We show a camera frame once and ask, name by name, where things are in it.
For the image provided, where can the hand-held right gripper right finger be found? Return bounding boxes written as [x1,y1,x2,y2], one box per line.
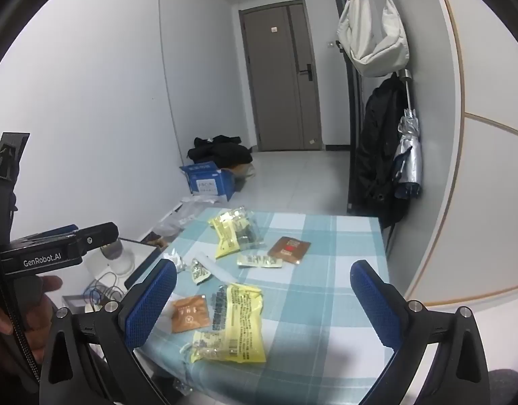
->
[349,259,502,405]

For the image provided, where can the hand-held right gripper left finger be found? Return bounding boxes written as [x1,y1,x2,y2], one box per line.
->
[40,259,178,405]

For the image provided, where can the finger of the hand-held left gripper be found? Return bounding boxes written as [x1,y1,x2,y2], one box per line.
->
[30,221,120,257]

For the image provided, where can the orange sachet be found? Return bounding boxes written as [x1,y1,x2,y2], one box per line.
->
[171,296,211,334]

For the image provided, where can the pale yellow barcode wrapper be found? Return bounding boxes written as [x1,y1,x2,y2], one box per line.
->
[187,259,211,284]

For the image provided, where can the large yellow printed wrapper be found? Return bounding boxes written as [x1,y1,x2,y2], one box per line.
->
[181,283,267,364]

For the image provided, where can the brown sachet with red label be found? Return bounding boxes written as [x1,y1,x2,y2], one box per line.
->
[267,236,311,264]

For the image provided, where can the yellow and clear snack wrapper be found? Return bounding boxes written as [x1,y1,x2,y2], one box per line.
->
[207,207,264,259]

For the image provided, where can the person's left hand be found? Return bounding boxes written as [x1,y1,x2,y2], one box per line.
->
[0,275,64,364]

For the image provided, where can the grey cup with chopsticks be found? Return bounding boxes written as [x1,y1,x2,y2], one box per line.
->
[99,238,135,277]

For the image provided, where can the white box with dark side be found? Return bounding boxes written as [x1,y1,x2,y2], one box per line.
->
[84,236,167,288]

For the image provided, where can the silver foil wrapper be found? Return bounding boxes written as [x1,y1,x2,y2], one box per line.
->
[164,251,188,275]

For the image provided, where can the teal checked tablecloth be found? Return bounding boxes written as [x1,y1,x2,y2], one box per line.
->
[132,209,405,405]

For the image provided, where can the grey mailing bag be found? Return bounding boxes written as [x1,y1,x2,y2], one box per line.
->
[158,196,209,242]

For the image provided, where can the small pale snack wrapper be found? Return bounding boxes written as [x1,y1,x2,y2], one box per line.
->
[237,254,283,269]

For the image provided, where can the blue cardboard box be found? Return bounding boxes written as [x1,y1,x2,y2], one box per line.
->
[180,161,236,202]

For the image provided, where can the silver folded umbrella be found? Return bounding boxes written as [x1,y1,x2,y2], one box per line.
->
[393,69,423,200]

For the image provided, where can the black backpack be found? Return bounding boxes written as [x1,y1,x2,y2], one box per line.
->
[354,74,412,231]

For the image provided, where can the black bag on floor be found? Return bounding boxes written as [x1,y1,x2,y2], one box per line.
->
[187,135,253,165]

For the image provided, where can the brown paper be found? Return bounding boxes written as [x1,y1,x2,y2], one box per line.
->
[231,162,256,190]

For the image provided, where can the grey door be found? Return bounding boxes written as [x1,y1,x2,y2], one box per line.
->
[239,0,323,153]

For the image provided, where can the white fabric bag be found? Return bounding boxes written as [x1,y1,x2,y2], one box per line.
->
[337,0,410,78]

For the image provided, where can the tangled cables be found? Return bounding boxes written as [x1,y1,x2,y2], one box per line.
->
[84,272,127,306]

